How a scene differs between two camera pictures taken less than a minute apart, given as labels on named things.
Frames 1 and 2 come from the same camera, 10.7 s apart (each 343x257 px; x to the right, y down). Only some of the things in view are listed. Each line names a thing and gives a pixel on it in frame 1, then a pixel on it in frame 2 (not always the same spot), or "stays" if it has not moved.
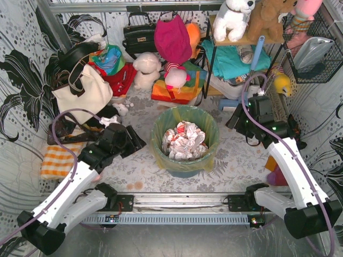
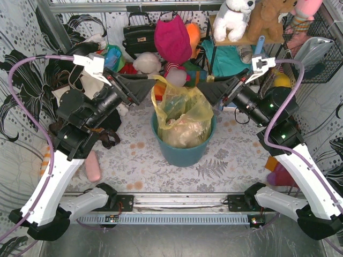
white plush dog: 232,16 stays
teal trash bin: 199,118 to 181,157
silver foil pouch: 312,52 stays
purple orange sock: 276,176 stays
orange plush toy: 194,33 stays
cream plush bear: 147,65 stays
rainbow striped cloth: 184,93 stays
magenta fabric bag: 172,39 stays
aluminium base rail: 180,203 stays
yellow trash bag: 203,120 to 185,114
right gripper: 236,120 to 228,91
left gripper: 133,142 to 127,89
